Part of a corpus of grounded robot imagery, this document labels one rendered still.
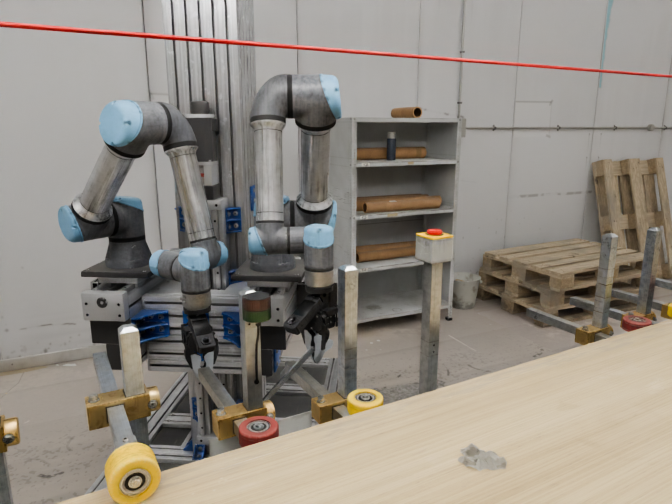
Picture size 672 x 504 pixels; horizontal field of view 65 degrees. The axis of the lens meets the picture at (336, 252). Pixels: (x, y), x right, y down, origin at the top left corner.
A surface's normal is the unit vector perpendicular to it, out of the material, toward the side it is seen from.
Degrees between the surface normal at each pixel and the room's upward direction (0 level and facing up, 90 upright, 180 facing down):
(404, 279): 90
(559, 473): 0
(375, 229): 90
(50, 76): 90
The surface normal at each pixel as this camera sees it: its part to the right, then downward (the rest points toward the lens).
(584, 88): 0.43, 0.21
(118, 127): -0.50, 0.11
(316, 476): 0.00, -0.97
